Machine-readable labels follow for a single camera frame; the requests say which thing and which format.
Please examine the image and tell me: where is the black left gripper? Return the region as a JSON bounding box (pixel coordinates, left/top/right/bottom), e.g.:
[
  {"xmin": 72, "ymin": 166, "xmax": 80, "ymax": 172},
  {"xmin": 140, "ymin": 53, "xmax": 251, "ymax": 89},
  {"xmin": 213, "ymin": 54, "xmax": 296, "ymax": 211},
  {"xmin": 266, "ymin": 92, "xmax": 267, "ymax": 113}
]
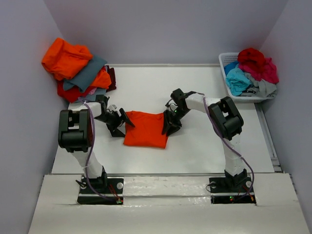
[{"xmin": 94, "ymin": 109, "xmax": 134, "ymax": 138}]

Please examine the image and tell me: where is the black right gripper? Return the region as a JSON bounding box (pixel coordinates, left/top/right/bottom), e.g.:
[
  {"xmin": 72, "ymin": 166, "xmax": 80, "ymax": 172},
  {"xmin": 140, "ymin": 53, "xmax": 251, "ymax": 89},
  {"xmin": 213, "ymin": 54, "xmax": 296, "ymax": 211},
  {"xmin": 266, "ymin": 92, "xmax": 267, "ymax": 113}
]
[{"xmin": 161, "ymin": 106, "xmax": 190, "ymax": 136}]

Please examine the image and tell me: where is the orange t shirt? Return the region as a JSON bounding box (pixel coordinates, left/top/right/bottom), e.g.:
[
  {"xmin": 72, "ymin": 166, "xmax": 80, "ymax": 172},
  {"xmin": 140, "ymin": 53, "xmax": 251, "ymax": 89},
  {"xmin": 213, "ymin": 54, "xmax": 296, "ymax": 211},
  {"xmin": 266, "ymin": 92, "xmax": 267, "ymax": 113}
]
[{"xmin": 123, "ymin": 111, "xmax": 168, "ymax": 149}]

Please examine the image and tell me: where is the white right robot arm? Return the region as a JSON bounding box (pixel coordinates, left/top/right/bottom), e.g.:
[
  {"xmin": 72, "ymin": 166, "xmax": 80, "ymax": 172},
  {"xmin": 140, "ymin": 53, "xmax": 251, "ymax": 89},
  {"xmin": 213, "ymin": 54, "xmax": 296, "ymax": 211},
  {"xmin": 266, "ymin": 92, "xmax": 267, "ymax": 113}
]
[{"xmin": 162, "ymin": 89, "xmax": 249, "ymax": 194}]

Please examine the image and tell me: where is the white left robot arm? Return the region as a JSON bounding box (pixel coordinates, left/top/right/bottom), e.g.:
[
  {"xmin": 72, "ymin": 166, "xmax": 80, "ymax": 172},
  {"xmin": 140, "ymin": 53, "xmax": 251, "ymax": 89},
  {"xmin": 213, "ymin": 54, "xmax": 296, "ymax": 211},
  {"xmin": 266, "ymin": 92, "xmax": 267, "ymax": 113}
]
[{"xmin": 58, "ymin": 95, "xmax": 134, "ymax": 194}]

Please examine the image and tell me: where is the dark maroon folded shirt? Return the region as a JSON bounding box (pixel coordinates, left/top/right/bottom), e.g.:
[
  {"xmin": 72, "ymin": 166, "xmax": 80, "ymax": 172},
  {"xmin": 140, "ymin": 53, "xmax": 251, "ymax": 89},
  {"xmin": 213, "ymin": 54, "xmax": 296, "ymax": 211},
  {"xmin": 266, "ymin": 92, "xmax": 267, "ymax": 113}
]
[{"xmin": 105, "ymin": 65, "xmax": 117, "ymax": 92}]

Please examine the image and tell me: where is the red folded shirt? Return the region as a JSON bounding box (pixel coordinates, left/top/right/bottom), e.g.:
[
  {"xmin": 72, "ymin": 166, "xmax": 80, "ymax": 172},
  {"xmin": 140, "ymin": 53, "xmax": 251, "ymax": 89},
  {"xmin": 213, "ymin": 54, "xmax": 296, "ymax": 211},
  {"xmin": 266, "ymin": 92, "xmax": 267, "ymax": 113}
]
[{"xmin": 57, "ymin": 69, "xmax": 112, "ymax": 103}]

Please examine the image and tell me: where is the grey-blue folded shirt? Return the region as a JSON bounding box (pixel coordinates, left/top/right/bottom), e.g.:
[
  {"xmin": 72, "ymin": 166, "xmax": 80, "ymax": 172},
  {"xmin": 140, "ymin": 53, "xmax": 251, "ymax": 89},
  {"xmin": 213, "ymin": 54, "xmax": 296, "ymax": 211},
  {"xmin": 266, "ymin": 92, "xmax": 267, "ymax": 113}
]
[{"xmin": 63, "ymin": 55, "xmax": 107, "ymax": 92}]

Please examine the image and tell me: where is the teal shirt in basket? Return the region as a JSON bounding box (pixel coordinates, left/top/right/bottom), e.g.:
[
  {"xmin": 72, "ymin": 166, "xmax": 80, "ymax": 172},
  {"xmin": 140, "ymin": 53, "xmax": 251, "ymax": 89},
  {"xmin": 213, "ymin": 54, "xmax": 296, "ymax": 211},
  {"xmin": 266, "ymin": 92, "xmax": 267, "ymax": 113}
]
[{"xmin": 224, "ymin": 61, "xmax": 252, "ymax": 96}]

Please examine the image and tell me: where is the white plastic laundry basket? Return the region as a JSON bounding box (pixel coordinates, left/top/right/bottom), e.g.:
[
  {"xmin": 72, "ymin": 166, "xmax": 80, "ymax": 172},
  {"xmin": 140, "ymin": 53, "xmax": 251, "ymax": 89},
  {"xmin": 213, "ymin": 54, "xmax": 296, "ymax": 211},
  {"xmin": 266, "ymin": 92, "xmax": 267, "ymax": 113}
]
[{"xmin": 218, "ymin": 52, "xmax": 273, "ymax": 103}]

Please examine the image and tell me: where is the orange folded shirt on pile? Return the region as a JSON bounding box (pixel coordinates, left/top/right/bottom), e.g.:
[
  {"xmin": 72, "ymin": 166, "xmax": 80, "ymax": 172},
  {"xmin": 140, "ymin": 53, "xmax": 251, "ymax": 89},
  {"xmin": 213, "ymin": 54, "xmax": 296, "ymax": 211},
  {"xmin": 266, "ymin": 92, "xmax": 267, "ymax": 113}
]
[{"xmin": 41, "ymin": 38, "xmax": 93, "ymax": 80}]

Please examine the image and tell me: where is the grey shirt in basket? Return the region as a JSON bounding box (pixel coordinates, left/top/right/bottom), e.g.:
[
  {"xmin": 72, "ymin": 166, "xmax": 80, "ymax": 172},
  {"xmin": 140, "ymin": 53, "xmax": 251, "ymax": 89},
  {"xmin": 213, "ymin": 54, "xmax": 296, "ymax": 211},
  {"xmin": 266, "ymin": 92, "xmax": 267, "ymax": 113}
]
[{"xmin": 242, "ymin": 73, "xmax": 277, "ymax": 98}]

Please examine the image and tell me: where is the red shirt in basket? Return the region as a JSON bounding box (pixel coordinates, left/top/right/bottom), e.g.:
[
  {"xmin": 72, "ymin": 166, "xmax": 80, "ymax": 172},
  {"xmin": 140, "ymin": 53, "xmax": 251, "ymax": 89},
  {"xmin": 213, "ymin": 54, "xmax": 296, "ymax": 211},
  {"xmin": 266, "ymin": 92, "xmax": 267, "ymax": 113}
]
[{"xmin": 237, "ymin": 48, "xmax": 266, "ymax": 72}]

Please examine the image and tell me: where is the magenta shirt in basket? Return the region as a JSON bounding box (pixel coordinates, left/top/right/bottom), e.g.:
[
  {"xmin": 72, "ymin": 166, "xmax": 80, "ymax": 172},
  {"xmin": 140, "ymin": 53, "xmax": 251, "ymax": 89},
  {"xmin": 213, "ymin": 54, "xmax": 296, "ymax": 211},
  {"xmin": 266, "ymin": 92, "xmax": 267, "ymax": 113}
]
[{"xmin": 238, "ymin": 58, "xmax": 279, "ymax": 84}]

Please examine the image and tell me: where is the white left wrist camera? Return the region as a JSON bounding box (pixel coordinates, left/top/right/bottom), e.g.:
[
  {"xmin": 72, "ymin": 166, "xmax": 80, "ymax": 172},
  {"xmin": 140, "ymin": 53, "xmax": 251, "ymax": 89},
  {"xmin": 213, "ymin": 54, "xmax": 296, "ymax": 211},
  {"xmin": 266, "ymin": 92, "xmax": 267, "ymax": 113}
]
[{"xmin": 107, "ymin": 104, "xmax": 124, "ymax": 116}]

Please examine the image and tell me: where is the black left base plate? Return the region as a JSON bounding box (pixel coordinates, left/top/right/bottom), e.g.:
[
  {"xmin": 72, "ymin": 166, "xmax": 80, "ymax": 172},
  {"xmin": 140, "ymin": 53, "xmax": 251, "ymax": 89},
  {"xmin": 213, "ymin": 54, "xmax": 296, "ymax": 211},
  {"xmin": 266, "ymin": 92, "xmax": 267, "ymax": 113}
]
[{"xmin": 76, "ymin": 176, "xmax": 124, "ymax": 205}]

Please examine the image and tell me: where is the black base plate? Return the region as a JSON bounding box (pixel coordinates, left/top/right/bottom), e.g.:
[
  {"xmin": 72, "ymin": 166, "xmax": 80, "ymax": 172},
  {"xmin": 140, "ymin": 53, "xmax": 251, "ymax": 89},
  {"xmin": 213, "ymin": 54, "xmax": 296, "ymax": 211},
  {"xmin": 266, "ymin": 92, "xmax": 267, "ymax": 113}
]
[
  {"xmin": 206, "ymin": 177, "xmax": 256, "ymax": 204},
  {"xmin": 76, "ymin": 176, "xmax": 124, "ymax": 205}
]

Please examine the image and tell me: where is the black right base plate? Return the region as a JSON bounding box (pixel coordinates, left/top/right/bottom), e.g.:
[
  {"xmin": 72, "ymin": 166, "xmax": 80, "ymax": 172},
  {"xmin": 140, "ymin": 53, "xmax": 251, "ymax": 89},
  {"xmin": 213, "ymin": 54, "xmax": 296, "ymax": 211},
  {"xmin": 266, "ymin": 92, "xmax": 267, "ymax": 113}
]
[{"xmin": 206, "ymin": 177, "xmax": 256, "ymax": 204}]

